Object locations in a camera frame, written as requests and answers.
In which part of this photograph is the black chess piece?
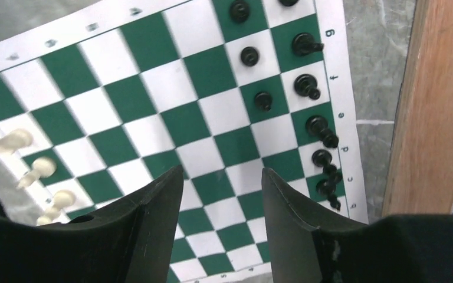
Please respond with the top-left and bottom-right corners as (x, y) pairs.
(316, 179), (341, 211)

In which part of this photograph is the green white chess mat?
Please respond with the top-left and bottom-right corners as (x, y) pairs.
(0, 1), (368, 282)

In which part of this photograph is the black bishop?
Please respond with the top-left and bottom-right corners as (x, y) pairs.
(311, 149), (343, 183)

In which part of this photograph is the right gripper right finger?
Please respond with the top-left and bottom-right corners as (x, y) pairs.
(262, 168), (453, 282)

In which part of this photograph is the white pawn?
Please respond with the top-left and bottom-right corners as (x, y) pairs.
(0, 129), (33, 154)
(36, 190), (76, 226)
(17, 157), (57, 189)

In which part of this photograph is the black queen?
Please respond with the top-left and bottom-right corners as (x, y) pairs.
(305, 115), (339, 149)

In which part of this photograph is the wooden board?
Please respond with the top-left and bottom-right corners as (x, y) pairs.
(382, 1), (453, 216)

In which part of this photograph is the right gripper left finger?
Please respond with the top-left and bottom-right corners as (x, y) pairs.
(0, 166), (184, 282)

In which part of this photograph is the black rook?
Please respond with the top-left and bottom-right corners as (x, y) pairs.
(278, 0), (299, 7)

